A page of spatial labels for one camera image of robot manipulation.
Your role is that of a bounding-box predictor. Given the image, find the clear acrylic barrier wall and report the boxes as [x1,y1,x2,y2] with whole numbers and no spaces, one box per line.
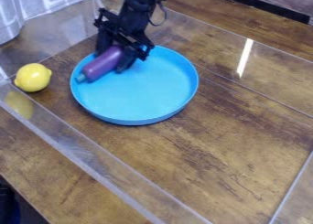
[0,0,313,224]

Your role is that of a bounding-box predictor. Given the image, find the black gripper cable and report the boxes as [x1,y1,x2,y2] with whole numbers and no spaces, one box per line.
[147,3,168,27]

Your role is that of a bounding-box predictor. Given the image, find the dark baseboard strip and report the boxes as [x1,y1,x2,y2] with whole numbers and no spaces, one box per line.
[232,0,310,25]

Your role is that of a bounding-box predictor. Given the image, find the purple toy eggplant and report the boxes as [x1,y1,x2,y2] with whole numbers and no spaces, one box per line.
[76,45,123,83]

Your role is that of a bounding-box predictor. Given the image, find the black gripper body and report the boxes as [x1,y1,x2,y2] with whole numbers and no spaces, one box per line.
[93,3,155,60]

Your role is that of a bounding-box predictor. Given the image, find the yellow lemon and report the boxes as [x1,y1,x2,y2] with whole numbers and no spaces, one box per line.
[13,63,52,92]

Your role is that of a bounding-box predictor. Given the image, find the blue round tray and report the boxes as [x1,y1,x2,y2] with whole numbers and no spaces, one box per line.
[69,46,199,125]

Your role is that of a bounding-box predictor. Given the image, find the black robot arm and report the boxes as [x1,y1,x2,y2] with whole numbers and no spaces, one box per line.
[93,0,164,72]

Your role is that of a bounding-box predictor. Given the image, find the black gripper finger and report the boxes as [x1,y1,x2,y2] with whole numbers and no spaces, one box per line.
[95,27,112,56]
[116,45,140,73]

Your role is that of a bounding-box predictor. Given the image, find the grey patterned curtain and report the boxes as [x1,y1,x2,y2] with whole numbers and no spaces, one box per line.
[0,0,84,45]

